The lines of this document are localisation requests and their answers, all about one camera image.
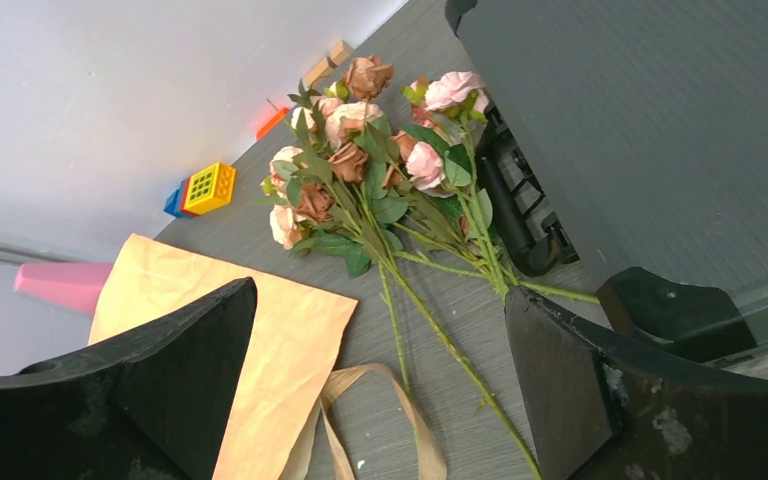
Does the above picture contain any peach wrapping paper sheet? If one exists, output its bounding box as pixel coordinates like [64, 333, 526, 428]
[89, 234, 357, 479]

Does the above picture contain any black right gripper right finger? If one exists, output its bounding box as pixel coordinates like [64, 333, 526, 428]
[504, 287, 768, 479]

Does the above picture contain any blue toy brick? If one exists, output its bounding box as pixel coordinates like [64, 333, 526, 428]
[163, 189, 184, 218]

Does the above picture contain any dark grey hard case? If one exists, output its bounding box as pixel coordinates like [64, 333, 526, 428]
[445, 1, 768, 363]

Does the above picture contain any red toy brick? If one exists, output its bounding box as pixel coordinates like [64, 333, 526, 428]
[175, 178, 193, 218]

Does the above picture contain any pink and brown rose stem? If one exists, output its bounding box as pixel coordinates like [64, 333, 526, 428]
[261, 91, 411, 388]

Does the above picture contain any tan ribbon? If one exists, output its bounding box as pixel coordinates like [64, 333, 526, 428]
[279, 363, 449, 479]

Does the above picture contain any orange flat block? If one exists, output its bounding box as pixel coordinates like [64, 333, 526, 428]
[255, 107, 289, 140]

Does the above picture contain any pink plastic wedge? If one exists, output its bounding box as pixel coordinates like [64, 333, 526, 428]
[14, 262, 113, 316]

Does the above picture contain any yellow toy brick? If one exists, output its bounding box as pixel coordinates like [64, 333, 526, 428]
[185, 162, 236, 216]

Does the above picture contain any small wooden block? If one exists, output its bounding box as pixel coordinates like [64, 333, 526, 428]
[327, 40, 354, 68]

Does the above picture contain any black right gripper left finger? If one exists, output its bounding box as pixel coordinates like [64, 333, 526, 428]
[0, 278, 257, 479]

